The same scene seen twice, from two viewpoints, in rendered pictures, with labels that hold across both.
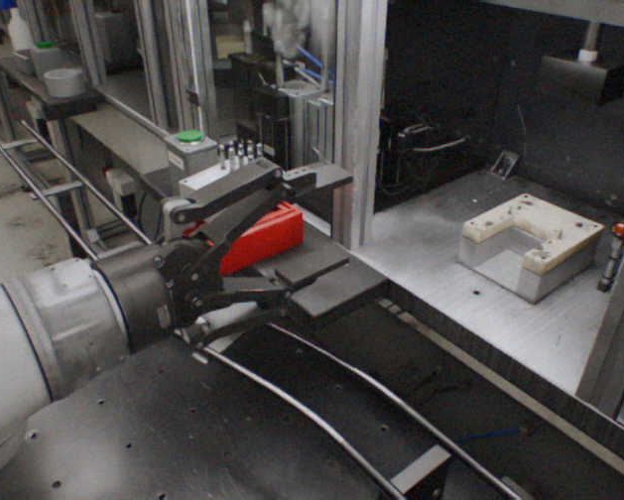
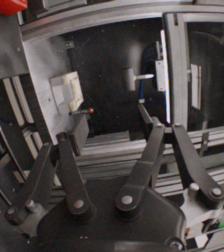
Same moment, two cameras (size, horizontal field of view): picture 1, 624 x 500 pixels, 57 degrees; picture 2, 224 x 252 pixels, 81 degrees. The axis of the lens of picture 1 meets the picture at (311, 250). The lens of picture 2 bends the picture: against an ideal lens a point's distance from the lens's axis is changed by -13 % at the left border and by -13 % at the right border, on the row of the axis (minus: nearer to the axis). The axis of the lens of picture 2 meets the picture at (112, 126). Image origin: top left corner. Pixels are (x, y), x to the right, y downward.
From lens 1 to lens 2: 0.51 m
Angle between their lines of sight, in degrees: 76
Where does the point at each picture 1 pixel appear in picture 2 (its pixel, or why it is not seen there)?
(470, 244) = (60, 81)
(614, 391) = not seen: hidden behind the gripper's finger
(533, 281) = (66, 110)
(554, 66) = (130, 73)
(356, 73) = (122, 15)
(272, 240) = (2, 6)
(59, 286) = not seen: outside the picture
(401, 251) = (37, 58)
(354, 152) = (79, 24)
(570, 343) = not seen: hidden behind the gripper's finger
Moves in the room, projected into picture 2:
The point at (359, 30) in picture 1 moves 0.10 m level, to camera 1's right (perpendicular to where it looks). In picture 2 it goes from (144, 13) to (142, 41)
